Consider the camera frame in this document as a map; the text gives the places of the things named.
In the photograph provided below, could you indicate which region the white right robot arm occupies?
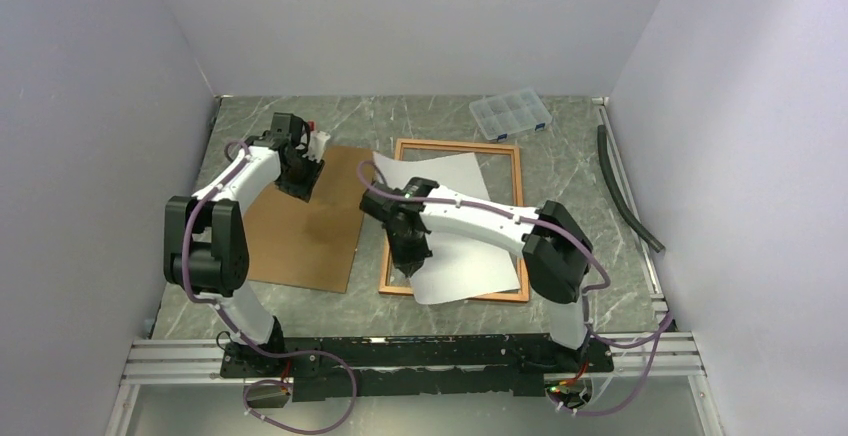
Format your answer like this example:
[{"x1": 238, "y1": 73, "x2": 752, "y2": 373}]
[{"x1": 359, "y1": 177, "x2": 592, "y2": 371}]

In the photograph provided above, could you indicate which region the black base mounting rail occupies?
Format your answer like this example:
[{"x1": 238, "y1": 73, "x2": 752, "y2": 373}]
[{"x1": 219, "y1": 333, "x2": 614, "y2": 402}]

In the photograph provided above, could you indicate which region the black corrugated hose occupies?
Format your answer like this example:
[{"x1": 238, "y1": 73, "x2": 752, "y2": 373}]
[{"x1": 596, "y1": 124, "x2": 666, "y2": 252}]

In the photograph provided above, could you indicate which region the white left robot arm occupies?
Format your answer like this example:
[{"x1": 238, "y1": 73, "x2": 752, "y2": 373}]
[{"x1": 163, "y1": 113, "x2": 331, "y2": 376}]

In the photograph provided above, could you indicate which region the orange wooden picture frame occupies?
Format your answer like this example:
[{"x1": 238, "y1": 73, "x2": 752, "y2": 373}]
[{"x1": 378, "y1": 139, "x2": 535, "y2": 299}]

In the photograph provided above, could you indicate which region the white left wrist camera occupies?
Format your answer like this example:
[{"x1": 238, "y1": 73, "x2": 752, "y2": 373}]
[{"x1": 306, "y1": 121, "x2": 331, "y2": 162}]

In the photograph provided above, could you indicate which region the brown frame backing board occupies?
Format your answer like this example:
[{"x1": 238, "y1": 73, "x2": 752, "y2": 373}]
[{"x1": 244, "y1": 146, "x2": 373, "y2": 293}]

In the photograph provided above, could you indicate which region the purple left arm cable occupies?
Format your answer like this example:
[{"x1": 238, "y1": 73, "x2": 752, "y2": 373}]
[{"x1": 180, "y1": 140, "x2": 357, "y2": 434}]

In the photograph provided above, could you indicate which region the sunset photo print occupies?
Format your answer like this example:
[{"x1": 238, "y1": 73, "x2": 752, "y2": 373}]
[{"x1": 373, "y1": 152, "x2": 529, "y2": 305}]

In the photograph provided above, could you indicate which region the clear plastic organizer box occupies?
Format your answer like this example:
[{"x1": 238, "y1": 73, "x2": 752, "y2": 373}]
[{"x1": 469, "y1": 88, "x2": 552, "y2": 142}]

